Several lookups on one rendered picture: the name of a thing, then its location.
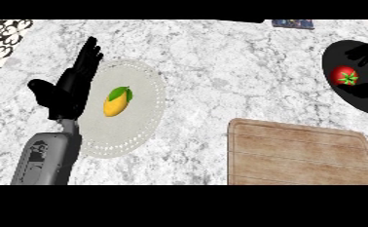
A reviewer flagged yellow lemon with green leaves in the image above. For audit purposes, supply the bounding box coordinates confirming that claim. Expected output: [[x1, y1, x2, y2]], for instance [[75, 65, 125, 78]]
[[103, 86, 135, 118]]

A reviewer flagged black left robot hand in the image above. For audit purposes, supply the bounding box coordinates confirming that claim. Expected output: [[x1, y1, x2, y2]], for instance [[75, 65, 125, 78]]
[[27, 36, 106, 121]]

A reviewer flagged red tomato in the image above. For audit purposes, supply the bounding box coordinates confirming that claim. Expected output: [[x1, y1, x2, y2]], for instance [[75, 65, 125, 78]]
[[330, 65, 361, 87]]

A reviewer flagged round white lace placemat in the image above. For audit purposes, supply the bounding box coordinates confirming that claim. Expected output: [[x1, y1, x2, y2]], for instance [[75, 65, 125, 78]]
[[78, 58, 169, 159]]

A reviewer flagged black and white patterned object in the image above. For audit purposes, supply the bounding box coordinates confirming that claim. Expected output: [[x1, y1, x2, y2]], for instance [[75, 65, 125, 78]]
[[0, 19, 35, 68]]

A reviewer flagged blue patterned flat object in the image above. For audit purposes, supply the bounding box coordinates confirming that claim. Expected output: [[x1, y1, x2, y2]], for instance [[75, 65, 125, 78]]
[[271, 19, 317, 30]]

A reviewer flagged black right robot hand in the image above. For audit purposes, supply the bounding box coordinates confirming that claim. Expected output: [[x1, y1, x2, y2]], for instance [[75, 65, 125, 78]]
[[344, 44, 368, 67]]

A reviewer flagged wooden cutting board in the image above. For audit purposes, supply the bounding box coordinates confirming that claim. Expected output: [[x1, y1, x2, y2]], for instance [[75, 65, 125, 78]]
[[227, 117, 368, 186]]

